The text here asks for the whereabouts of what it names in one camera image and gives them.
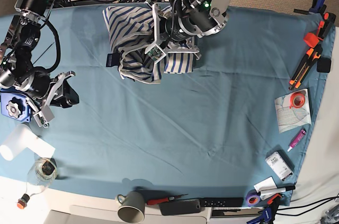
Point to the black marker pen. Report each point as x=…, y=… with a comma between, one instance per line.
x=277, y=190

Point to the clear glass bottle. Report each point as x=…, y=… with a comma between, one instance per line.
x=39, y=178

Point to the black remote control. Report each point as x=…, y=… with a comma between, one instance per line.
x=221, y=202

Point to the white paper tag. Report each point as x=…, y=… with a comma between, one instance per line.
x=266, y=184

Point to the blue spring clamp top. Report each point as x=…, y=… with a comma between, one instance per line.
x=318, y=6

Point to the blue spring clamp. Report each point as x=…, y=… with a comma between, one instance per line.
x=269, y=212
x=318, y=6

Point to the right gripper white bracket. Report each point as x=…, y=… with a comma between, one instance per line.
x=59, y=94

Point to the red tape roll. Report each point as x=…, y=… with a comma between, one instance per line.
x=297, y=100

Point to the red handled screwdriver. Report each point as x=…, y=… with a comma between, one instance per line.
x=164, y=200

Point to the white boxed hard drive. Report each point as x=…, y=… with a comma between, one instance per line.
x=279, y=166

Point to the orange black bar clamp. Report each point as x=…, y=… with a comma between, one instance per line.
x=313, y=39

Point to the blue box with knob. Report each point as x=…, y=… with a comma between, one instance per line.
x=15, y=106

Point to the blue spring clamp bottom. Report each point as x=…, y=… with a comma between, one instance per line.
x=269, y=212

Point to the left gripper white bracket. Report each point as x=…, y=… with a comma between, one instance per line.
x=161, y=45

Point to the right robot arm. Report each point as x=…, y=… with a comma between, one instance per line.
x=27, y=91

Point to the blue white striped T-shirt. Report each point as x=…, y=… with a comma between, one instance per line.
x=129, y=30

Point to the black smartphone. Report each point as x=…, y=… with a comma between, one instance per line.
x=180, y=207

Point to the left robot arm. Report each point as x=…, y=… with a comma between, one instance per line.
x=175, y=31

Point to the leaf pattern paper card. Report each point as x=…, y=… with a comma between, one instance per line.
x=290, y=118

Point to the purple tape roll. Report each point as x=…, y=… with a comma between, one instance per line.
x=253, y=199

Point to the grey ceramic mug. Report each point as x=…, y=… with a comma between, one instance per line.
x=131, y=207

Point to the clear plastic cup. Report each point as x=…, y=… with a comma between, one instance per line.
x=19, y=139

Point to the black square foam pad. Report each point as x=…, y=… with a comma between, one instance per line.
x=324, y=65

